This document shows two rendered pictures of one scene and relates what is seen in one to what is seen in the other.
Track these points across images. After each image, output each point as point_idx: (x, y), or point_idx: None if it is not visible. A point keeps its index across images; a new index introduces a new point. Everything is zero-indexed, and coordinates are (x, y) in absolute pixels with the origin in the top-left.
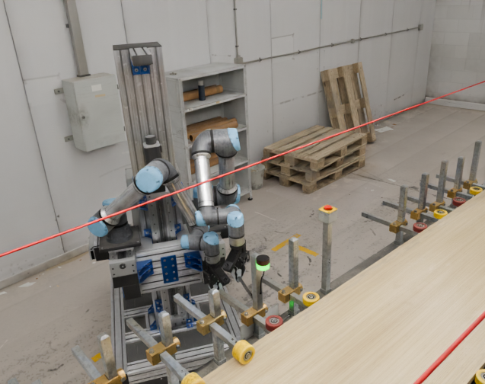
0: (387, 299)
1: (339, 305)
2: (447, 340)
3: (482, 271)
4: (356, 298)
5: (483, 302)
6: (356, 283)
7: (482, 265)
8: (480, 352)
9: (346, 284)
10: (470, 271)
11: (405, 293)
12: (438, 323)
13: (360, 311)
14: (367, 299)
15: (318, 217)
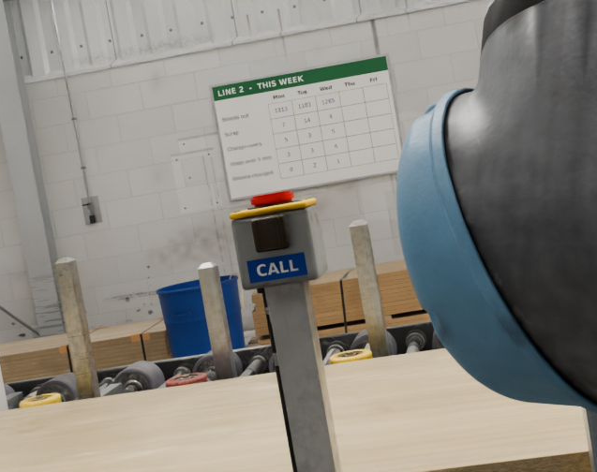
0: (411, 420)
1: (575, 427)
2: (455, 364)
3: (88, 430)
4: (485, 434)
5: (246, 394)
6: (399, 462)
7: (51, 438)
8: (440, 352)
9: (438, 464)
10: (104, 434)
11: (341, 423)
12: (410, 380)
13: (536, 412)
14: (459, 428)
15: (315, 258)
